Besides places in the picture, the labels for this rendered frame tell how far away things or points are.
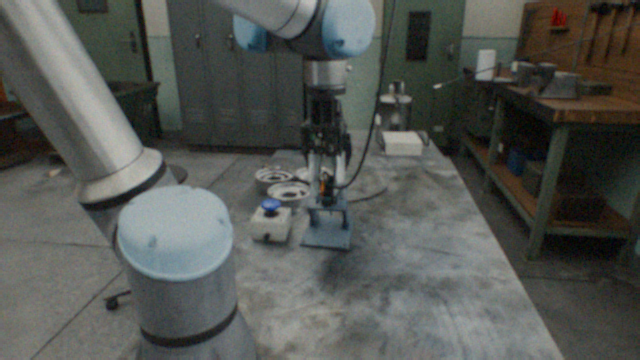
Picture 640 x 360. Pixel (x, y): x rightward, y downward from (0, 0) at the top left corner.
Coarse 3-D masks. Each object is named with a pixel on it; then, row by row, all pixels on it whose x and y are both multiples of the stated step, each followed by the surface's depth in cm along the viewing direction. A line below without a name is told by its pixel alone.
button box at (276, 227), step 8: (280, 208) 85; (288, 208) 85; (256, 216) 81; (264, 216) 81; (272, 216) 81; (280, 216) 81; (288, 216) 83; (256, 224) 79; (264, 224) 79; (272, 224) 79; (280, 224) 79; (288, 224) 83; (256, 232) 80; (264, 232) 80; (272, 232) 80; (280, 232) 79; (288, 232) 83; (264, 240) 81; (272, 240) 80; (280, 240) 80
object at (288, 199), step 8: (280, 184) 99; (288, 184) 100; (296, 184) 100; (272, 192) 97; (280, 192) 97; (288, 192) 97; (296, 192) 97; (280, 200) 91; (288, 200) 90; (296, 200) 91; (304, 200) 92; (296, 208) 92; (304, 208) 94
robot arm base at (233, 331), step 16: (224, 320) 45; (240, 320) 49; (144, 336) 44; (192, 336) 43; (208, 336) 44; (224, 336) 46; (240, 336) 48; (144, 352) 45; (160, 352) 43; (176, 352) 43; (192, 352) 43; (208, 352) 44; (224, 352) 45; (240, 352) 47
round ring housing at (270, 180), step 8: (264, 168) 109; (272, 168) 110; (280, 168) 110; (256, 176) 104; (264, 176) 107; (272, 176) 108; (280, 176) 107; (256, 184) 104; (264, 184) 102; (272, 184) 101; (264, 192) 103
